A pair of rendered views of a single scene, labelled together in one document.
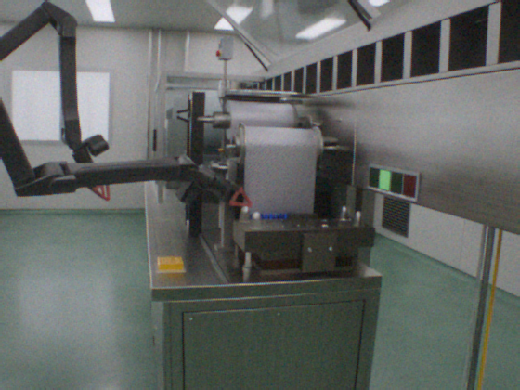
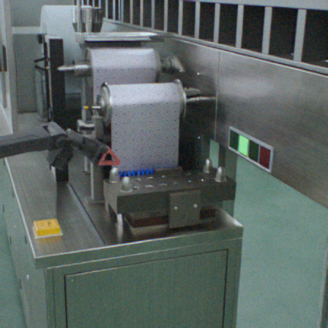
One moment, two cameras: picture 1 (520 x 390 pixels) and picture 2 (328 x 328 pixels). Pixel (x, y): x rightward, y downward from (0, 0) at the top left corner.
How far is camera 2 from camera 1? 0.43 m
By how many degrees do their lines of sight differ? 12
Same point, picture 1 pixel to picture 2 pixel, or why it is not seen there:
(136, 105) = not seen: outside the picture
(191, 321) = (72, 282)
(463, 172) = (309, 158)
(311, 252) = (177, 209)
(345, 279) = (209, 233)
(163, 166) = (34, 139)
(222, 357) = (101, 310)
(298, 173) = (162, 129)
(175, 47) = not seen: outside the picture
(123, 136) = not seen: outside the picture
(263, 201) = (130, 157)
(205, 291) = (84, 254)
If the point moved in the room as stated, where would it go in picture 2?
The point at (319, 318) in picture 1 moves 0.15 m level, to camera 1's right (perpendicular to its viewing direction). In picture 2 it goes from (187, 269) to (233, 267)
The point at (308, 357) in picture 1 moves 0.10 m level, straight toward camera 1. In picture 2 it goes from (179, 302) to (178, 321)
